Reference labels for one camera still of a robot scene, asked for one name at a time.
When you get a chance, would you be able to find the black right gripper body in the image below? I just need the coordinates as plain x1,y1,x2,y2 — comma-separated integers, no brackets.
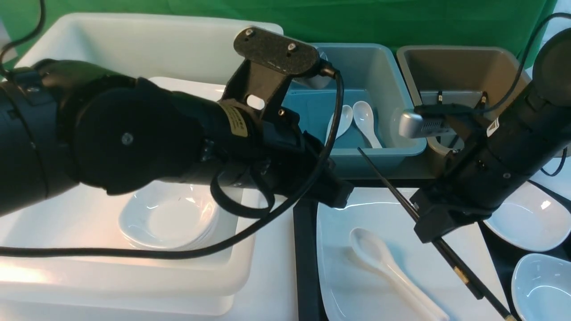
410,181,496,243

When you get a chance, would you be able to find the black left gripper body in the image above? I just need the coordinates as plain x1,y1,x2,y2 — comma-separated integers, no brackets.
219,103,354,209

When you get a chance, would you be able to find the white ceramic spoon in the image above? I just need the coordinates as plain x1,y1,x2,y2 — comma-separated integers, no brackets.
349,227,450,321

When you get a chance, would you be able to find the large white square plate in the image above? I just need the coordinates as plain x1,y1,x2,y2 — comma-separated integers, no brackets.
316,188,502,321

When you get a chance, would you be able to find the white small bowl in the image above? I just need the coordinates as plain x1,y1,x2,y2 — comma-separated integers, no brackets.
118,181,220,251
484,181,571,252
511,253,571,321

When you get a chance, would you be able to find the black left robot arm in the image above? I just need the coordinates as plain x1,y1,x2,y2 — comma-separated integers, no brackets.
1,59,353,218

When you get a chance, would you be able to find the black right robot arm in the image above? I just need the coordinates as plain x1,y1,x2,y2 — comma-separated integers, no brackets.
410,29,571,243

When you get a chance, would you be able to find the white square plate in tub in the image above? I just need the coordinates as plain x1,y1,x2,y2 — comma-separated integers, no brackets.
147,77,261,188

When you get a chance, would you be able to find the white spoon left in bin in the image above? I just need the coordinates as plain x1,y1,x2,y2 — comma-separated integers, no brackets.
324,104,353,144

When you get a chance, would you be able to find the white spoon in bin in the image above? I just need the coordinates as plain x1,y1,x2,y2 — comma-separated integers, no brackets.
352,100,383,148
324,104,353,144

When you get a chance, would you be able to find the white spoon right in bin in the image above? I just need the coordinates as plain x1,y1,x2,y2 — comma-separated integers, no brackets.
352,100,383,148

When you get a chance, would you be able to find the teal plastic bin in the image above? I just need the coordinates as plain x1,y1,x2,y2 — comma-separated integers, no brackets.
283,43,427,179

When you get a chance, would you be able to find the stacked white small bowl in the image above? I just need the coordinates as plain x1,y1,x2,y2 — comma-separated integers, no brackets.
118,181,220,251

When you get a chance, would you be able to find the large white plastic tub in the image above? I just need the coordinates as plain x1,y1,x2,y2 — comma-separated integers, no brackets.
1,13,294,321

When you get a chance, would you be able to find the brown plastic bin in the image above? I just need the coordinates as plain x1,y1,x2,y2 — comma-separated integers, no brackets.
396,45,520,176

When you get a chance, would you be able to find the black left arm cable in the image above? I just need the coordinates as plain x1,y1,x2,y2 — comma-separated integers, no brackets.
0,0,345,260

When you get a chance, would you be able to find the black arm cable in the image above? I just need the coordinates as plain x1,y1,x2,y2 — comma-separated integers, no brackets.
439,12,571,177
0,0,345,260

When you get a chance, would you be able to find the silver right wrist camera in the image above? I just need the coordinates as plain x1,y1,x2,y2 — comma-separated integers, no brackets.
398,103,473,139

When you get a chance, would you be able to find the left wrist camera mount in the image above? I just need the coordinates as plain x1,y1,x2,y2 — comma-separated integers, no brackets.
220,26,337,123

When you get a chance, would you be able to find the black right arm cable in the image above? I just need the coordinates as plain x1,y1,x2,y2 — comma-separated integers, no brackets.
439,12,571,177

